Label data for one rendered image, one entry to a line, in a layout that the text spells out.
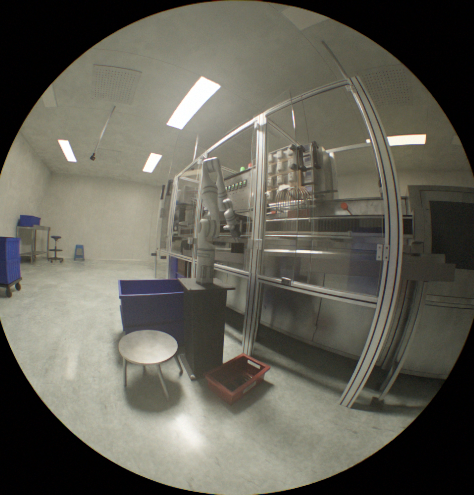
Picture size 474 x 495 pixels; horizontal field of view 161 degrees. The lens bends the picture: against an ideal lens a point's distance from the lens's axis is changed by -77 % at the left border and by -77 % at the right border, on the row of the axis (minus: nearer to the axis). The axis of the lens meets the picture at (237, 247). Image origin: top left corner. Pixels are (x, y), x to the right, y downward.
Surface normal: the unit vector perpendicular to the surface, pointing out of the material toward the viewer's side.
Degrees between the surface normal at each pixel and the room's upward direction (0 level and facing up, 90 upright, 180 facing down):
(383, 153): 90
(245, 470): 0
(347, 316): 90
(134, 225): 90
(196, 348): 90
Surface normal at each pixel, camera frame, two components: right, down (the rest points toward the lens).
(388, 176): -0.77, -0.05
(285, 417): 0.07, -1.00
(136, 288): 0.65, 0.06
